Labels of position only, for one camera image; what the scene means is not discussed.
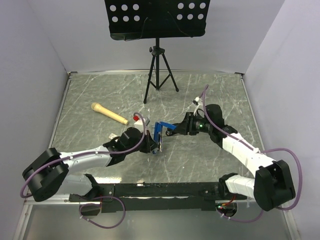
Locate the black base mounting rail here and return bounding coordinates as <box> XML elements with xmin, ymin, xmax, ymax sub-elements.
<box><xmin>69</xmin><ymin>182</ymin><xmax>247</xmax><ymax>213</ymax></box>

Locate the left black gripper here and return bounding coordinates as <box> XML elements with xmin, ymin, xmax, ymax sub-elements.
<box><xmin>125</xmin><ymin>129</ymin><xmax>159</xmax><ymax>156</ymax></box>

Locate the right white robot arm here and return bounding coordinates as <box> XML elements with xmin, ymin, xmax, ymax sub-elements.
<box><xmin>165</xmin><ymin>104</ymin><xmax>296</xmax><ymax>211</ymax></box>

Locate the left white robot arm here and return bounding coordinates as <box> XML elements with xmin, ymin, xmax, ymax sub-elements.
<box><xmin>20</xmin><ymin>127</ymin><xmax>157</xmax><ymax>202</ymax></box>

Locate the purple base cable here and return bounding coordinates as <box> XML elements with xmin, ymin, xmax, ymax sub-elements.
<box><xmin>79</xmin><ymin>195</ymin><xmax>129</xmax><ymax>230</ymax></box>
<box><xmin>216</xmin><ymin>197</ymin><xmax>265</xmax><ymax>223</ymax></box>

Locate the black stapler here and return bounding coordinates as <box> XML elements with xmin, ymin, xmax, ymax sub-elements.
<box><xmin>165</xmin><ymin>130</ymin><xmax>175</xmax><ymax>137</ymax></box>

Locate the beige toy microphone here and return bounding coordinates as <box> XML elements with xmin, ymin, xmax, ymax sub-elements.
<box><xmin>91</xmin><ymin>102</ymin><xmax>129</xmax><ymax>125</ymax></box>

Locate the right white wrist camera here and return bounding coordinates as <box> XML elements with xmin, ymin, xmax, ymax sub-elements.
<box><xmin>192</xmin><ymin>96</ymin><xmax>203</xmax><ymax>106</ymax></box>

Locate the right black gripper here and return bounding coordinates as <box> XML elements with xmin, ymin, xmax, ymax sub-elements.
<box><xmin>174</xmin><ymin>111</ymin><xmax>213</xmax><ymax>136</ymax></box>

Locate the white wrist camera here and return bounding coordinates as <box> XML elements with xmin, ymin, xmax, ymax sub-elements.
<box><xmin>133</xmin><ymin>112</ymin><xmax>150</xmax><ymax>134</ymax></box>
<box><xmin>192</xmin><ymin>96</ymin><xmax>203</xmax><ymax>106</ymax></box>

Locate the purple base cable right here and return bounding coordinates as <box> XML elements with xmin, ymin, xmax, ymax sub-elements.
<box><xmin>216</xmin><ymin>197</ymin><xmax>265</xmax><ymax>223</ymax></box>

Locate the black music stand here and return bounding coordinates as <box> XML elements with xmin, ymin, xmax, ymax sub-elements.
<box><xmin>104</xmin><ymin>0</ymin><xmax>211</xmax><ymax>103</ymax></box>

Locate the small playing card box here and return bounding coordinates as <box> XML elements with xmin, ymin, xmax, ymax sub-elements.
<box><xmin>108</xmin><ymin>133</ymin><xmax>118</xmax><ymax>140</ymax></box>

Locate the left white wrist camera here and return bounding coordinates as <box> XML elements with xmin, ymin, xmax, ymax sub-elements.
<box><xmin>133</xmin><ymin>112</ymin><xmax>150</xmax><ymax>134</ymax></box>

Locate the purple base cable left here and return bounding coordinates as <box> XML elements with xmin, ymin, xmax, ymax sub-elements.
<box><xmin>79</xmin><ymin>195</ymin><xmax>129</xmax><ymax>230</ymax></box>

